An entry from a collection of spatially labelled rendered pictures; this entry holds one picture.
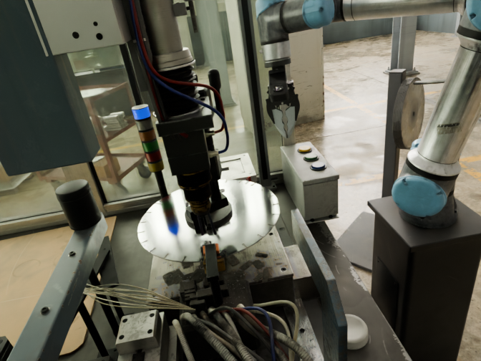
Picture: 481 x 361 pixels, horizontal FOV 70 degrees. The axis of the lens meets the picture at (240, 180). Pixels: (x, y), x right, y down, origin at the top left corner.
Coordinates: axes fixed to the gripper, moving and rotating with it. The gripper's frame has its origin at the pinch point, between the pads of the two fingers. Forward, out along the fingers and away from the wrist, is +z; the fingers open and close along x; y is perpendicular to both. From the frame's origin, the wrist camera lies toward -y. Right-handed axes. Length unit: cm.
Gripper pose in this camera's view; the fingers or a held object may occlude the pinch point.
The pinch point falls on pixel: (286, 134)
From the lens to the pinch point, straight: 99.0
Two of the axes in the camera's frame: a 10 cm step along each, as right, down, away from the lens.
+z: 1.8, 9.2, 3.5
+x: -9.7, 1.1, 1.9
